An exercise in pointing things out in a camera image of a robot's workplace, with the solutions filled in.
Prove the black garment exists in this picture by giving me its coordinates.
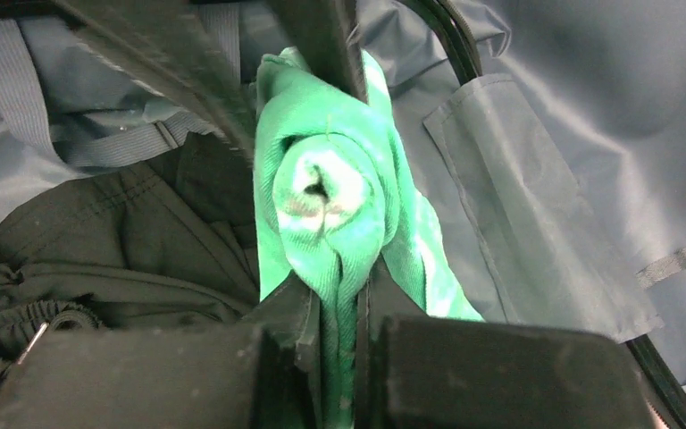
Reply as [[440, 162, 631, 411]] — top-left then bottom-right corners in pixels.
[[0, 134, 259, 387]]

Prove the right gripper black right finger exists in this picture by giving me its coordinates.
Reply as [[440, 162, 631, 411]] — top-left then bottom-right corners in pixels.
[[355, 260, 660, 428]]

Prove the green garment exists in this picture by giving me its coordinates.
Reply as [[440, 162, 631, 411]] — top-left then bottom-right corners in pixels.
[[253, 47, 481, 428]]

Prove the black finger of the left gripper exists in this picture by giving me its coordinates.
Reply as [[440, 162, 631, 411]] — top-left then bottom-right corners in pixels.
[[267, 0, 368, 102], [57, 1, 256, 160]]

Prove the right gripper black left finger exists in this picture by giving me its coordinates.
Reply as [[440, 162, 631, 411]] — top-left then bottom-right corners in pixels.
[[0, 275, 321, 428]]

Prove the yellow Pikachu hard-shell suitcase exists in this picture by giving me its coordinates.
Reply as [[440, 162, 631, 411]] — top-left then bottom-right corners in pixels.
[[0, 1, 686, 428]]

